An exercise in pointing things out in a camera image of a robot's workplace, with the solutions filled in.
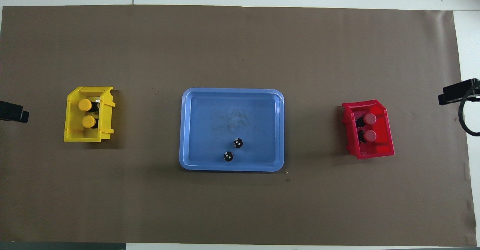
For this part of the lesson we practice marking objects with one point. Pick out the brown paper table mat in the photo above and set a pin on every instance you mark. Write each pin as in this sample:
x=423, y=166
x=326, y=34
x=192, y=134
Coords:
x=240, y=36

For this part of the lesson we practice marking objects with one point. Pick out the red push button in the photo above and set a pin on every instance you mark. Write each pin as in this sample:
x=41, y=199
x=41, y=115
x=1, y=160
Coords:
x=369, y=118
x=370, y=135

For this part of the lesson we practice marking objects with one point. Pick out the red plastic bin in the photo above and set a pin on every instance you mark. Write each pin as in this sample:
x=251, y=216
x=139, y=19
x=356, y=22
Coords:
x=375, y=150

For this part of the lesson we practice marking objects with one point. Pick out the black cylindrical capacitor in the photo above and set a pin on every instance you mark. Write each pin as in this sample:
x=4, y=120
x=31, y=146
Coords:
x=228, y=156
x=237, y=143

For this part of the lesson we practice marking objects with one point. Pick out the blue plastic tray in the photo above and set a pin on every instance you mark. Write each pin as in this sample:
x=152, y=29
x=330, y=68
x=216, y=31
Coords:
x=210, y=130

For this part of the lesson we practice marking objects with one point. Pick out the yellow push button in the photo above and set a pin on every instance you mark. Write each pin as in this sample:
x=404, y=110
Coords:
x=84, y=105
x=88, y=121

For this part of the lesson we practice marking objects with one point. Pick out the yellow plastic bin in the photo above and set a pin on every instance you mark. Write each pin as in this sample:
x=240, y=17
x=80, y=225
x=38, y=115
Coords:
x=82, y=135

